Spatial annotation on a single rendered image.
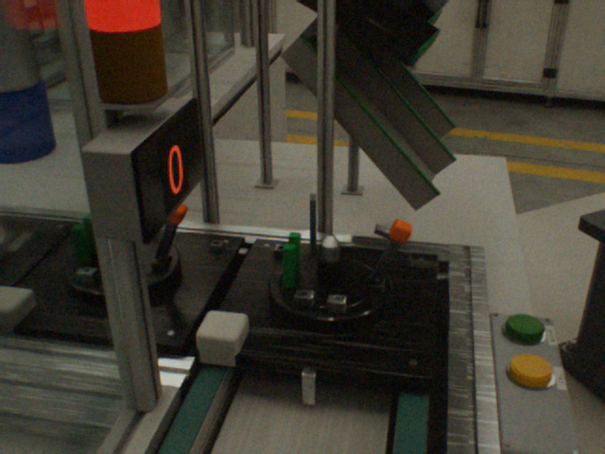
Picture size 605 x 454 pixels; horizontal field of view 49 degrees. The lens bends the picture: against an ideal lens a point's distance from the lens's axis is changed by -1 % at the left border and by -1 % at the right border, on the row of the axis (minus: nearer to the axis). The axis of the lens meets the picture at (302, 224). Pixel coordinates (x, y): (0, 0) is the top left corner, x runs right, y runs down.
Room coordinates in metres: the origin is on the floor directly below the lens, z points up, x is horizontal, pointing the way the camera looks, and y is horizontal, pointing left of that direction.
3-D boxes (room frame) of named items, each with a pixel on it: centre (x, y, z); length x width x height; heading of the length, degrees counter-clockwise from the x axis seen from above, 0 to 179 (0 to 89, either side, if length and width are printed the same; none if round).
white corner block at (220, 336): (0.56, 0.08, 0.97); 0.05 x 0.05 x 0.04; 78
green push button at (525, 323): (0.58, -0.24, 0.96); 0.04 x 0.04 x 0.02
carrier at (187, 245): (0.69, 0.22, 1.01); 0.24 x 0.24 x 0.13; 78
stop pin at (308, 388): (0.51, -0.01, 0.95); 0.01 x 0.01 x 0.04; 78
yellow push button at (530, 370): (0.51, -0.22, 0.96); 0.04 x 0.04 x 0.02
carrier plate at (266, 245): (0.64, -0.03, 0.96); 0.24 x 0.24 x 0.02; 78
